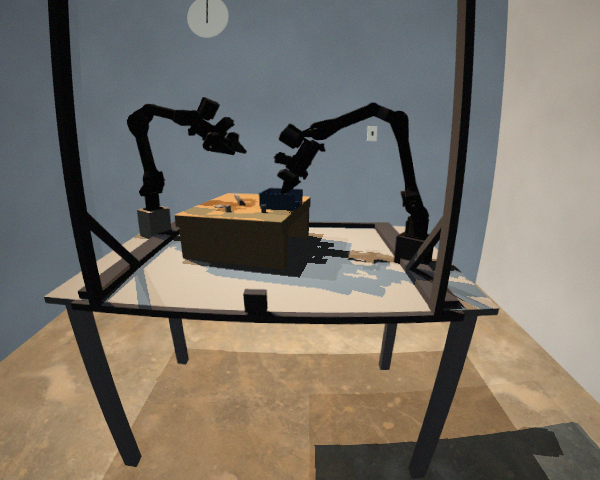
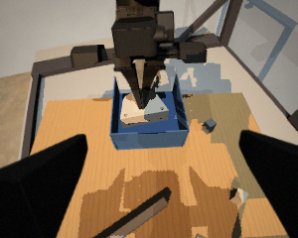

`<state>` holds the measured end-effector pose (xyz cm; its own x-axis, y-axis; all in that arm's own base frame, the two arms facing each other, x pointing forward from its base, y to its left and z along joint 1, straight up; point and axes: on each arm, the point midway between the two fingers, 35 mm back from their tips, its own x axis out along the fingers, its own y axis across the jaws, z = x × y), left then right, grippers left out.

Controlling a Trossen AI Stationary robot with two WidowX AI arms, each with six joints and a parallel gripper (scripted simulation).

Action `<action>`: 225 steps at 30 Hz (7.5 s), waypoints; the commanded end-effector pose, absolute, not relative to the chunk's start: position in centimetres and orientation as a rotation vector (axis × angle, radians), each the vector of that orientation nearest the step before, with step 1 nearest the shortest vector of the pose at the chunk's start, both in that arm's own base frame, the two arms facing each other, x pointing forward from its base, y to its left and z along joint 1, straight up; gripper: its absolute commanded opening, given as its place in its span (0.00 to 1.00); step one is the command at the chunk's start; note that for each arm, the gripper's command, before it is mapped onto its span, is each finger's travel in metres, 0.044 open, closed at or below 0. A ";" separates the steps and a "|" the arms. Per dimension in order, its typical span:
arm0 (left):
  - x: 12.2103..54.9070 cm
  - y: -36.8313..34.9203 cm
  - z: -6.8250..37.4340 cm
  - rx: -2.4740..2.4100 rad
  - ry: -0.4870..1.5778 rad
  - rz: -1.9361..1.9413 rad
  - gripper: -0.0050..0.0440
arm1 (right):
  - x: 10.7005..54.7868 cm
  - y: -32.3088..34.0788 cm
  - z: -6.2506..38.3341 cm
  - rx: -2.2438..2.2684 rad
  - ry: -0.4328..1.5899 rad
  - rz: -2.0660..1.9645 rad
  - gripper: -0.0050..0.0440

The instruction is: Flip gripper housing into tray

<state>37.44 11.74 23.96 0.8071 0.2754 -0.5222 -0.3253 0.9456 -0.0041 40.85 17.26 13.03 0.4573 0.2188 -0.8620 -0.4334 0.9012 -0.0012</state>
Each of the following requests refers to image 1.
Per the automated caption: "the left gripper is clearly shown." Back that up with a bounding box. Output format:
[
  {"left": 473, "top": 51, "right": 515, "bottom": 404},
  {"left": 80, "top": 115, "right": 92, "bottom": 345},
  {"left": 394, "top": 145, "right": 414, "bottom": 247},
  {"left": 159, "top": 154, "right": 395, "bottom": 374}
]
[{"left": 201, "top": 124, "right": 246, "bottom": 155}]

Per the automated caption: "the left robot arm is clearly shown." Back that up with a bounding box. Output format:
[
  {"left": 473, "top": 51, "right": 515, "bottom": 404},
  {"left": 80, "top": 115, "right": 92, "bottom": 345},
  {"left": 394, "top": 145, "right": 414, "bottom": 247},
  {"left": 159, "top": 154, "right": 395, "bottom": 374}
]
[{"left": 127, "top": 97, "right": 235, "bottom": 211}]

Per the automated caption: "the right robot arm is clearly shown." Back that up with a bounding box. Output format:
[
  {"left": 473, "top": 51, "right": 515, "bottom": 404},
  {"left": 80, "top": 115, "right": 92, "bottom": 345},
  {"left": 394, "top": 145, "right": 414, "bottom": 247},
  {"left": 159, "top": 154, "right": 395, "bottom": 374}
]
[{"left": 279, "top": 102, "right": 429, "bottom": 240}]

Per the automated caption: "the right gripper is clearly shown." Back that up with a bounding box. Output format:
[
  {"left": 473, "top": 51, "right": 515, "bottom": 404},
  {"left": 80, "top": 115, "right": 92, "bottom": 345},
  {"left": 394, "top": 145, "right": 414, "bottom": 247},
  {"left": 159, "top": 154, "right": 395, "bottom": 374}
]
[{"left": 277, "top": 153, "right": 312, "bottom": 194}]

